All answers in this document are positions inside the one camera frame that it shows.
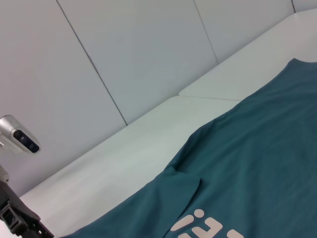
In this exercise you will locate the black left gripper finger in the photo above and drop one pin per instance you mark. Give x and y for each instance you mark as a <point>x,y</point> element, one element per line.
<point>37,230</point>

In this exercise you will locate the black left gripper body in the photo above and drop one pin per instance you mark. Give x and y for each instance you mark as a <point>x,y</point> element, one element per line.
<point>15,208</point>

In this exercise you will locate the teal blue printed T-shirt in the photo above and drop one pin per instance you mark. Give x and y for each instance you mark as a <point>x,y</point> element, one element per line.
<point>247,161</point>

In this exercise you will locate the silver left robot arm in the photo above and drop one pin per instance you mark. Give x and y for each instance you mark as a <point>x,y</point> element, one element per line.
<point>3,174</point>

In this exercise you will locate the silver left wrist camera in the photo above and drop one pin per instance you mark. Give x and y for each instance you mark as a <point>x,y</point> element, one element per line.
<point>18,137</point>

